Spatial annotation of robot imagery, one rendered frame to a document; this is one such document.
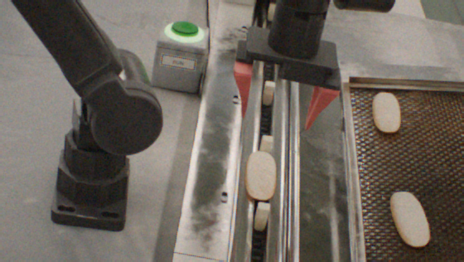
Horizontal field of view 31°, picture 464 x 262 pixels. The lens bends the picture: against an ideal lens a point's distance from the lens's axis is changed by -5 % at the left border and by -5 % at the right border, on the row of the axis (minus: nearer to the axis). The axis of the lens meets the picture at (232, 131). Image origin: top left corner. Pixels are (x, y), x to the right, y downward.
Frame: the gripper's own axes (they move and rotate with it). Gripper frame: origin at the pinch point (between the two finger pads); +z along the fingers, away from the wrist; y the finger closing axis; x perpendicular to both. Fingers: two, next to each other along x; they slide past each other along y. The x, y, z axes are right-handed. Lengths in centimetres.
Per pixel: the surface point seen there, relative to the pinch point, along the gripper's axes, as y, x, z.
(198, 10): -12, 49, 11
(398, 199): 14.8, -8.9, 2.5
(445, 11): 95, 284, 94
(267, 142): 0.0, 3.9, 6.3
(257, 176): -0.8, -2.6, 7.1
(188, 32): -12.4, 22.1, 2.6
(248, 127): -2.2, 9.5, 8.1
